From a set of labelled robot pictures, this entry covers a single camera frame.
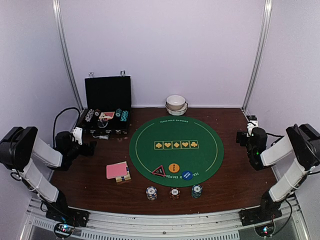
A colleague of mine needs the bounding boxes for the blue small blind button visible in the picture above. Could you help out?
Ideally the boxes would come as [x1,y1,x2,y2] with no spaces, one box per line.
[181,170,193,181]

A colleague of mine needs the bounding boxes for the orange round button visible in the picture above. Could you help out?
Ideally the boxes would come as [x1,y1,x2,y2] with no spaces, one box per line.
[168,163,180,173]

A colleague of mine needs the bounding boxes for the red black all-in triangle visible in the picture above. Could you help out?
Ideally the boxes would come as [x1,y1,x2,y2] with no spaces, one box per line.
[151,165,166,177]

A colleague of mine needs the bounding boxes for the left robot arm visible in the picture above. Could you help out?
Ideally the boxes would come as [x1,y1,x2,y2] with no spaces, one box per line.
[0,126,97,222]

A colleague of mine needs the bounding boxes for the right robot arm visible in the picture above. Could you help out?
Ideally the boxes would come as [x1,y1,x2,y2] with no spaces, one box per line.
[235,121,320,221]

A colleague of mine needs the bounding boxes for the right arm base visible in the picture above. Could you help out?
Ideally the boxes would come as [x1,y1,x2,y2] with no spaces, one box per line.
[238,207,282,226]

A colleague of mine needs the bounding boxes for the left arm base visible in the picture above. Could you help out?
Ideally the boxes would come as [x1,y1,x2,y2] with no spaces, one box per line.
[45,208,90,227]

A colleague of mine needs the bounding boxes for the clear dealer button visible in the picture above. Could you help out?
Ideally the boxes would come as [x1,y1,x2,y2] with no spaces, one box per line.
[97,119,108,128]

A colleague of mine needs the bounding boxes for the tan blue chips in case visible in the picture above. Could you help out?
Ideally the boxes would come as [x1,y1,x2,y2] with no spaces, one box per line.
[84,109,95,123]

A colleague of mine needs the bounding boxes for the red-backed card deck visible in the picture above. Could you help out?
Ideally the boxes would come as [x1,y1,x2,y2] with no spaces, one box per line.
[106,162,127,180]

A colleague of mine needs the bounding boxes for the brown chips in case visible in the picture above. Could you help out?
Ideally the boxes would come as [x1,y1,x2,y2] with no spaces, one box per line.
[94,109,101,117]

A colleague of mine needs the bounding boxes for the card pack in case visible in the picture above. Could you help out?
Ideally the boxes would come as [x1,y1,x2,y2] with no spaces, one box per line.
[99,111,115,120]

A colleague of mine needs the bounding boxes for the gold blue card box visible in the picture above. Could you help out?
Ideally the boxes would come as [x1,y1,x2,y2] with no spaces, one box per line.
[115,161,131,184]

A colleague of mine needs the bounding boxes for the round green poker mat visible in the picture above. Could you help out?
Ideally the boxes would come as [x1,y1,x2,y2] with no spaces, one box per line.
[129,116,225,188]

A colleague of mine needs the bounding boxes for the green blue chips in case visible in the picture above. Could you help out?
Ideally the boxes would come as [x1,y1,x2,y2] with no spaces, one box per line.
[115,108,123,118]

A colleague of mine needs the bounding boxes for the teal chips in case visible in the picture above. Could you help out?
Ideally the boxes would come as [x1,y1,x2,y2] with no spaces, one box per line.
[120,110,129,122]

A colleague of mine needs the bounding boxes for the black poker chip case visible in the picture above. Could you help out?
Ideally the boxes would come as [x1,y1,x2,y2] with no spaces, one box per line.
[76,75,132,136]

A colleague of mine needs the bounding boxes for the white lower bowl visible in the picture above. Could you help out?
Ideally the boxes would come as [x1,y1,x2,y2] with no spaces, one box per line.
[165,102,188,116]

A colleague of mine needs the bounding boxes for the green blue chip stack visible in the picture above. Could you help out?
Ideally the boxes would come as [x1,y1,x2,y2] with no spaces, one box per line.
[191,184,203,199]

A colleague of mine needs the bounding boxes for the white ceramic bowl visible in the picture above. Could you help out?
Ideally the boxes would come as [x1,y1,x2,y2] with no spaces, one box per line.
[166,95,186,111]

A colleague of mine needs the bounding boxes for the blue tan chip stack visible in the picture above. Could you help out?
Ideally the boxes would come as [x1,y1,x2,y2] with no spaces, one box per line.
[146,186,158,201]

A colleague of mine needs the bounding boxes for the brown black chip stack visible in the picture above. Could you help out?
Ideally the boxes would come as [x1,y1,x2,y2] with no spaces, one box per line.
[169,187,181,200]

